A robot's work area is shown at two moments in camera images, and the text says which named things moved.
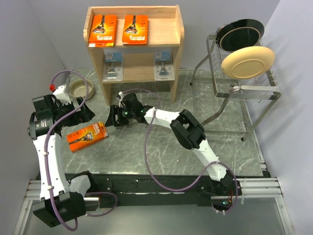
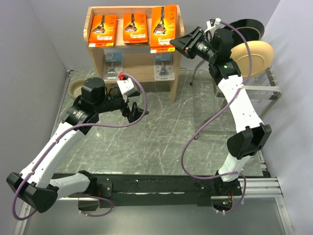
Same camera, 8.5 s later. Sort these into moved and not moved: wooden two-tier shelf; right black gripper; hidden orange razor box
Moved: hidden orange razor box; right black gripper
Not moved: wooden two-tier shelf
